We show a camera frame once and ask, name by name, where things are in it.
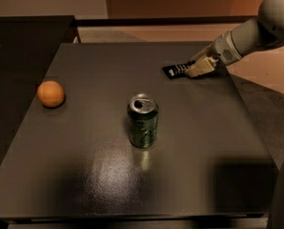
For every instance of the black rxbar chocolate bar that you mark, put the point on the black rxbar chocolate bar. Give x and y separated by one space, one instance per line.
176 70

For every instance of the orange fruit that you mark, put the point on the orange fruit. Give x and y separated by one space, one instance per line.
50 94

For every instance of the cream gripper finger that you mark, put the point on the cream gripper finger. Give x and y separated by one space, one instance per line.
203 65
204 53

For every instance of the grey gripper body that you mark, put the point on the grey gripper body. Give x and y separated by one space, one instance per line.
220 49

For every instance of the green soda can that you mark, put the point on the green soda can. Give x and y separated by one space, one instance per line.
142 120

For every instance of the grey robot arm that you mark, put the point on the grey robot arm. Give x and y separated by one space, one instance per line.
262 33

